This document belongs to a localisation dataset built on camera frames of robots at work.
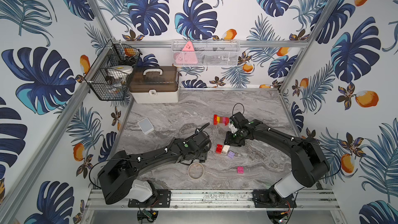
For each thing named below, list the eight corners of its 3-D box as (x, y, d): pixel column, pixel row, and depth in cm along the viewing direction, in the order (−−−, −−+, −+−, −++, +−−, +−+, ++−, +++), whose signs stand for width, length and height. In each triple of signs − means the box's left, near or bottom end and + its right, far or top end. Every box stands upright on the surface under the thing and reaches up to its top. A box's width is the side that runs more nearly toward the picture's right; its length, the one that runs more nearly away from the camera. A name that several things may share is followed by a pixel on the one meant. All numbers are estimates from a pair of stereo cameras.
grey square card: (145, 135, 99) (144, 133, 97) (137, 124, 104) (136, 122, 102) (155, 129, 102) (154, 127, 100) (147, 118, 107) (146, 116, 105)
